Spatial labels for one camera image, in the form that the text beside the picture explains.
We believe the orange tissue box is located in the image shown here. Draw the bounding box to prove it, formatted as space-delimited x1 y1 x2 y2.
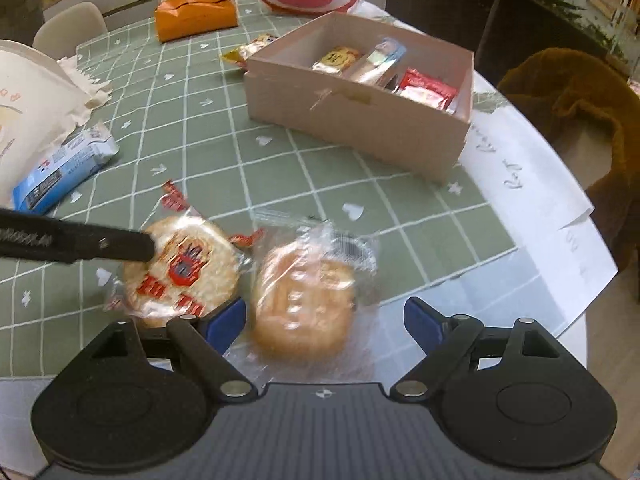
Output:
153 0 239 44

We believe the clear red print snack packet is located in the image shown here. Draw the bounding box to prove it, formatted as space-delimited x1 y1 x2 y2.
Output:
399 87 453 112

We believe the blue snack packet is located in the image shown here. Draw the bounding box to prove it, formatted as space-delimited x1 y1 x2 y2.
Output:
12 124 120 214

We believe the dark wooden cabinet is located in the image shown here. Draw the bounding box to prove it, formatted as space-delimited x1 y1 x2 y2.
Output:
499 0 640 77

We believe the white paper bag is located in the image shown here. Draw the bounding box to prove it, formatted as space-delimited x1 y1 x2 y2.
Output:
0 40 114 207

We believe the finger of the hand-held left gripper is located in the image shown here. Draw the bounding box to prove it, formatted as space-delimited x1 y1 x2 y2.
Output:
75 222 156 264

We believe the cartoon print snack packet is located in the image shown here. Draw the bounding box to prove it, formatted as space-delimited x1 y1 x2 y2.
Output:
221 33 279 67

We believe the yellow rice cracker packet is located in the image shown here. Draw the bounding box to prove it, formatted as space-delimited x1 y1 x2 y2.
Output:
312 45 364 74

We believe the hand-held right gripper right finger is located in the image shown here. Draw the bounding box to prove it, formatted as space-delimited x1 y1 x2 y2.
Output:
390 296 576 402

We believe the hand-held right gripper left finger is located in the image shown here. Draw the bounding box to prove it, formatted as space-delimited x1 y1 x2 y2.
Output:
75 297 258 402

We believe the white dining chair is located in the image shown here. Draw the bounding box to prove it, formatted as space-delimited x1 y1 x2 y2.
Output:
32 1 109 62

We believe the brown bread slice packet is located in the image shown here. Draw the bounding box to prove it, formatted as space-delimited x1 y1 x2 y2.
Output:
344 37 407 89

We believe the small white paper sheet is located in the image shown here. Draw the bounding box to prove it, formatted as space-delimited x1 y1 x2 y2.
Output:
556 212 619 306

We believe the round cracker clear packet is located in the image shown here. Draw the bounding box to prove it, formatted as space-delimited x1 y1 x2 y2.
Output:
104 180 267 330

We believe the green checked tablecloth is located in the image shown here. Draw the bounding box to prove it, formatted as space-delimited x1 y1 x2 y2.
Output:
0 0 517 382

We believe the grey block printed sheet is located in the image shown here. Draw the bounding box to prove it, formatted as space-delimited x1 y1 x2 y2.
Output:
367 246 578 361

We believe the brown fur coat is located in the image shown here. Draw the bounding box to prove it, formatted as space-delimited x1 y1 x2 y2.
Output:
497 47 640 272

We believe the round plain cake packet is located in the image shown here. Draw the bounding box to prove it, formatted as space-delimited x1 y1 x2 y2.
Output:
222 208 382 378

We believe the pink cardboard box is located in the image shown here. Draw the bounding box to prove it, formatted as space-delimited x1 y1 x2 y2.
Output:
243 11 475 184

